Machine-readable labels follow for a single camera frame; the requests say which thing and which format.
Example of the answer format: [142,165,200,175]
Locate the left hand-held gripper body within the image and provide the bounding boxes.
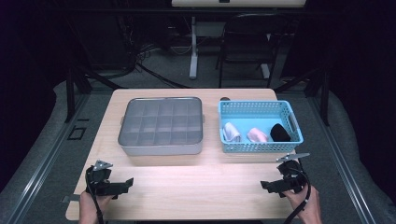
[85,160,127,198]

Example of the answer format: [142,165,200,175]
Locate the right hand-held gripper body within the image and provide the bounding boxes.
[276,152,311,194]

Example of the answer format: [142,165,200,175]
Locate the white divided storage box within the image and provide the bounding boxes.
[117,96,205,157]

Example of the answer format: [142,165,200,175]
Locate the black sock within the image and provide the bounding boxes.
[269,122,292,143]

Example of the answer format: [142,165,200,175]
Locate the pink sock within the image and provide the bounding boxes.
[247,127,269,144]

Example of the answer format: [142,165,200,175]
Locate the white sock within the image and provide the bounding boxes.
[222,121,242,144]

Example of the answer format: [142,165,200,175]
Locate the blue plastic basket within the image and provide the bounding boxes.
[218,99,304,154]

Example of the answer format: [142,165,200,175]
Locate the person's left hand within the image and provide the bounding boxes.
[78,189,114,224]

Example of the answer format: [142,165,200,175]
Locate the person's right hand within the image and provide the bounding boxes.
[281,184,323,224]

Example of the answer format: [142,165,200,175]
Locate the grey tape piece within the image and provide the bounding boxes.
[61,194,82,203]

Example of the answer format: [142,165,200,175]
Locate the white desk leg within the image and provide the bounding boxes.
[261,32,272,79]
[189,16,199,80]

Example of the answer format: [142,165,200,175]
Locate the black folding chair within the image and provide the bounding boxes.
[215,12,289,89]

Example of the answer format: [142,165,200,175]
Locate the white desk top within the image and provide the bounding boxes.
[171,0,307,8]

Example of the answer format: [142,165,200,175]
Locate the right hand-held gripper cable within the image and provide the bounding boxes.
[283,167,312,224]

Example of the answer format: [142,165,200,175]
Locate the hand-held gripper cable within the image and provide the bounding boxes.
[283,167,312,224]
[85,166,106,224]

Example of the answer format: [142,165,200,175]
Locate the left hand-held gripper cable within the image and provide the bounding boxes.
[85,166,106,224]

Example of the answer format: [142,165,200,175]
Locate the grey metal floor rail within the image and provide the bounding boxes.
[307,96,377,224]
[4,92,92,224]

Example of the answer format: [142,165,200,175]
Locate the black metal frame stand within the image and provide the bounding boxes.
[64,66,125,124]
[274,66,331,127]

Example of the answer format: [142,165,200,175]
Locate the black floor cables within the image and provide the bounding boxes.
[106,43,191,90]

